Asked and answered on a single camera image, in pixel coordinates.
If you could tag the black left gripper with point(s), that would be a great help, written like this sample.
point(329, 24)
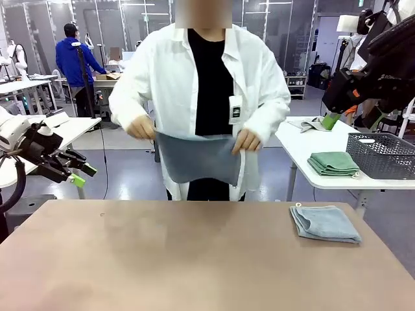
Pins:
point(42, 155)

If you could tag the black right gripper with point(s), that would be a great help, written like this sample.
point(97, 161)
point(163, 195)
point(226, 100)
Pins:
point(389, 81)

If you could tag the green towel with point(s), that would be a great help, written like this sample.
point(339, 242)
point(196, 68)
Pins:
point(334, 160)

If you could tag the light blue terry towel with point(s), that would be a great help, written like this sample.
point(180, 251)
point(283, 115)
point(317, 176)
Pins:
point(327, 223)
point(197, 158)

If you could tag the person's right forearm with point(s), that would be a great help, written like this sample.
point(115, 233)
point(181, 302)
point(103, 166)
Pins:
point(124, 107)

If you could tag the person's left forearm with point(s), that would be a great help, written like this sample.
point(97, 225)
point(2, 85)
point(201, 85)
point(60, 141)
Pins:
point(274, 116)

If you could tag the grey plastic basket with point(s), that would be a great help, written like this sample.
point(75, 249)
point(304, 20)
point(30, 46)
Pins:
point(382, 158)

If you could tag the person's right hand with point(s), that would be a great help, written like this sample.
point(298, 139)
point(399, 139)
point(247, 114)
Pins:
point(141, 128)

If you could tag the person's left hand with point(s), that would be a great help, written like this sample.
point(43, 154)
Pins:
point(249, 141)

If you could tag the black trolley cart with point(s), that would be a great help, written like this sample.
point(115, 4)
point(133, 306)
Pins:
point(394, 124)

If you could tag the black bags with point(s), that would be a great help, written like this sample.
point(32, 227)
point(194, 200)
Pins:
point(319, 76)

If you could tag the mannequin in white blouse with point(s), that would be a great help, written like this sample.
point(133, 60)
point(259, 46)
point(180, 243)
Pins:
point(358, 55)

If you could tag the grey towel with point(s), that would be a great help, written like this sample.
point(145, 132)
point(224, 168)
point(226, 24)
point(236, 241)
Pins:
point(308, 125)

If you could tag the wooden shoe shelf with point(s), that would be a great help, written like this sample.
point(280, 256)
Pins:
point(296, 87)

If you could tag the grey plastic step stool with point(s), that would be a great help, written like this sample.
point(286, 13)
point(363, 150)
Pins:
point(29, 210)

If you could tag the dark grey step stool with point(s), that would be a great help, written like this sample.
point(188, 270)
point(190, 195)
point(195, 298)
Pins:
point(105, 111)

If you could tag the black light stand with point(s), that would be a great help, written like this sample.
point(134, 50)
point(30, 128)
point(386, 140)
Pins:
point(343, 37)

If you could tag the white side table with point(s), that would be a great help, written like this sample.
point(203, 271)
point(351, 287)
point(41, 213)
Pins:
point(298, 145)

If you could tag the white desk with box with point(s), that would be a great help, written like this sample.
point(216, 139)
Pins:
point(103, 84)

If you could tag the black tripod pole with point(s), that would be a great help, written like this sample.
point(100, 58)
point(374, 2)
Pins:
point(85, 77)

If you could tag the cardboard box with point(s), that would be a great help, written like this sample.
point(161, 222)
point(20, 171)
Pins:
point(108, 76)

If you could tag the long white workbench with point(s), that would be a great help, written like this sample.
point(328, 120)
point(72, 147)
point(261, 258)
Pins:
point(22, 85)

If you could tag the person in blue hoodie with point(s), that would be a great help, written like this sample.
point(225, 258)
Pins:
point(69, 64)

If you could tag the white id badge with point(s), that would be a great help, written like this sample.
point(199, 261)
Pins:
point(235, 110)

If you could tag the person in white shirt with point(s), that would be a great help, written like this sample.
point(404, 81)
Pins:
point(168, 81)

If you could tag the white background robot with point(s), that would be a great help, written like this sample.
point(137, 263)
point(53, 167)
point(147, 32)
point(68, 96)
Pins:
point(19, 55)

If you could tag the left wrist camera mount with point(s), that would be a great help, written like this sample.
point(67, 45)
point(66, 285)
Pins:
point(43, 129)

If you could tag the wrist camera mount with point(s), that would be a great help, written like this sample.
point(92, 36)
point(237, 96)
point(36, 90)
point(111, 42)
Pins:
point(43, 129)
point(347, 23)

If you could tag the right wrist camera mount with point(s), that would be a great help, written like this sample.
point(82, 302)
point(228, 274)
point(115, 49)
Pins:
point(347, 23)

